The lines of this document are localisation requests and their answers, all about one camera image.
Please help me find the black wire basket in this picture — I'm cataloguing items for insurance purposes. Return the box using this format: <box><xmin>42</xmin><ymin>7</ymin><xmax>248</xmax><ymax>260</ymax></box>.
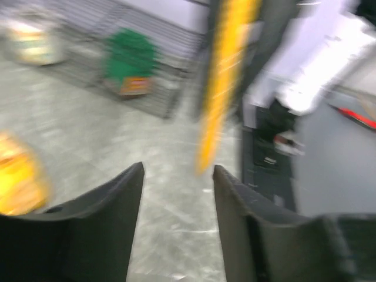
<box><xmin>1</xmin><ymin>1</ymin><xmax>203</xmax><ymax>119</ymax></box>

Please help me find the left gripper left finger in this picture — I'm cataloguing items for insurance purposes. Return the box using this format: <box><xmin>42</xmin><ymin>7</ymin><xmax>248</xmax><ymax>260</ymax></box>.
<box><xmin>1</xmin><ymin>162</ymin><xmax>145</xmax><ymax>282</ymax></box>

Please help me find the yellow Lays chips bag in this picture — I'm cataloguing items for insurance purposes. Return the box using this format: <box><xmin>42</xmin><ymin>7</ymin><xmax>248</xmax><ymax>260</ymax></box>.
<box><xmin>1</xmin><ymin>132</ymin><xmax>51</xmax><ymax>216</ymax></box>

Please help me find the white cup in basket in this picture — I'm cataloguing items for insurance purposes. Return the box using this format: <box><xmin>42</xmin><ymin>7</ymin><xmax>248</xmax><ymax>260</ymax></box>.
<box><xmin>5</xmin><ymin>9</ymin><xmax>66</xmax><ymax>66</ymax></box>

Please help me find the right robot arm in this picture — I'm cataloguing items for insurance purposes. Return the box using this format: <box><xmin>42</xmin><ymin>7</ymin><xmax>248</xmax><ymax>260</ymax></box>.
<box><xmin>237</xmin><ymin>1</ymin><xmax>375</xmax><ymax>216</ymax></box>

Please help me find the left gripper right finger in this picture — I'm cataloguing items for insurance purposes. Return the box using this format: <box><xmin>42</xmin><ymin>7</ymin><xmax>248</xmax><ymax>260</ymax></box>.
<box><xmin>213</xmin><ymin>165</ymin><xmax>375</xmax><ymax>282</ymax></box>

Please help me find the yellow utility knife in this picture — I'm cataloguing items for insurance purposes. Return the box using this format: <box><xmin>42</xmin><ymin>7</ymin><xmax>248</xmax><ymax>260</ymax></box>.
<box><xmin>196</xmin><ymin>0</ymin><xmax>262</xmax><ymax>174</ymax></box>

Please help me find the green object in basket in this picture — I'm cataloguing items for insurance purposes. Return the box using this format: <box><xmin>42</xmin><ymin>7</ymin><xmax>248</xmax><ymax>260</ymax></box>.
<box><xmin>102</xmin><ymin>28</ymin><xmax>159</xmax><ymax>98</ymax></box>

